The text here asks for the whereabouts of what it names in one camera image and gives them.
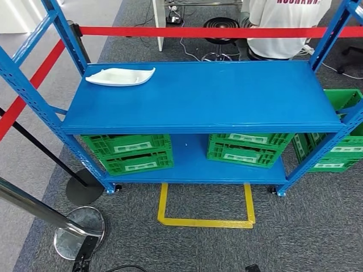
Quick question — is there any blue metal shelf rack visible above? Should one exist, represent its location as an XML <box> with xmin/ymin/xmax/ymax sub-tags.
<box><xmin>0</xmin><ymin>0</ymin><xmax>363</xmax><ymax>198</ymax></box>

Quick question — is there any white plastic trim part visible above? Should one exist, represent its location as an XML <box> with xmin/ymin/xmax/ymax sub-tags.
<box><xmin>85</xmin><ymin>67</ymin><xmax>156</xmax><ymax>88</ymax></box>

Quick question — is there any green plastic crate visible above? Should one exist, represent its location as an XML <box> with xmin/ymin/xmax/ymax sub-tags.
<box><xmin>206</xmin><ymin>133</ymin><xmax>295</xmax><ymax>169</ymax></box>
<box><xmin>291</xmin><ymin>88</ymin><xmax>363</xmax><ymax>174</ymax></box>
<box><xmin>81</xmin><ymin>134</ymin><xmax>175</xmax><ymax>177</ymax></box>

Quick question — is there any yellow floor tape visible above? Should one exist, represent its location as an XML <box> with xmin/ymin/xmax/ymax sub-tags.
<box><xmin>157</xmin><ymin>182</ymin><xmax>256</xmax><ymax>230</ymax></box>

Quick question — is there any red barrier belt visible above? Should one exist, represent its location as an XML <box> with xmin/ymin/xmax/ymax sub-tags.
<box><xmin>78</xmin><ymin>25</ymin><xmax>363</xmax><ymax>40</ymax></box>
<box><xmin>0</xmin><ymin>39</ymin><xmax>66</xmax><ymax>142</ymax></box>

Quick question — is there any black box under desk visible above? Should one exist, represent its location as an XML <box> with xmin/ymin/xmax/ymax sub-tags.
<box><xmin>165</xmin><ymin>15</ymin><xmax>183</xmax><ymax>26</ymax></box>

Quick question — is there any black round stool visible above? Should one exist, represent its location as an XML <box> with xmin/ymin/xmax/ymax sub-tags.
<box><xmin>246</xmin><ymin>46</ymin><xmax>291</xmax><ymax>62</ymax></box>
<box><xmin>201</xmin><ymin>16</ymin><xmax>241</xmax><ymax>63</ymax></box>

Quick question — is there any seated person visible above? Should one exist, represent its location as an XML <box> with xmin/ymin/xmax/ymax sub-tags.
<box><xmin>239</xmin><ymin>0</ymin><xmax>333</xmax><ymax>61</ymax></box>

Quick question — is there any black office chair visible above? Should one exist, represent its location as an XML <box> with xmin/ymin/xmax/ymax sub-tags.
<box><xmin>337</xmin><ymin>45</ymin><xmax>363</xmax><ymax>75</ymax></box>

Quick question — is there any dark barrier post with base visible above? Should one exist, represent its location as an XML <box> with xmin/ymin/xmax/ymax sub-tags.
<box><xmin>0</xmin><ymin>108</ymin><xmax>106</xmax><ymax>207</ymax></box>

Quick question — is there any chrome barrier post with base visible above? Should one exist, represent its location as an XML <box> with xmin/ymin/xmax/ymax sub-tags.
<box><xmin>0</xmin><ymin>176</ymin><xmax>106</xmax><ymax>261</ymax></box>

